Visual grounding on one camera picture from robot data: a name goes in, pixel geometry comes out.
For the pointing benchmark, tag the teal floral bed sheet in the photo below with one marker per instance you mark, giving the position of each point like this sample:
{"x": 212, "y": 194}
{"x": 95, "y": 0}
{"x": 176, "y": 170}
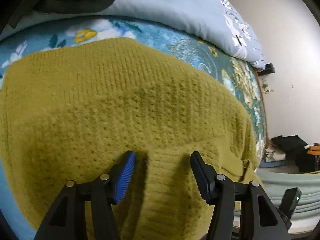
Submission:
{"x": 237, "y": 76}

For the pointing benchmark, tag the olive green knitted sweater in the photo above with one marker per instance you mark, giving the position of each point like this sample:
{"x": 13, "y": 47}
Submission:
{"x": 71, "y": 113}

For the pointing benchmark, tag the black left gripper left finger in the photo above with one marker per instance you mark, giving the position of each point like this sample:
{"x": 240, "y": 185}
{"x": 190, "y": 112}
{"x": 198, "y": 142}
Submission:
{"x": 66, "y": 218}

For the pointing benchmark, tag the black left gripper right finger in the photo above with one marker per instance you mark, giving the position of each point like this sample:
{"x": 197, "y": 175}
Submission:
{"x": 259, "y": 218}

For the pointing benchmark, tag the grey-blue floral duvet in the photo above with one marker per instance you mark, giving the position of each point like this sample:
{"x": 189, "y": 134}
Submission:
{"x": 213, "y": 21}

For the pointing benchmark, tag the black device with green led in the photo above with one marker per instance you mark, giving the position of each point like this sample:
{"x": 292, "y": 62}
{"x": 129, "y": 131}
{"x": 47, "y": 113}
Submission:
{"x": 288, "y": 205}

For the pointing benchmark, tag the small black speaker box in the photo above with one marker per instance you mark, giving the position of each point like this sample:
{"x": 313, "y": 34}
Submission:
{"x": 269, "y": 69}

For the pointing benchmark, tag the black bag on floor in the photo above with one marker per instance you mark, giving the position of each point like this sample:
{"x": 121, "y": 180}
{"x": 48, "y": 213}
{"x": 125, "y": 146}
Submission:
{"x": 296, "y": 149}

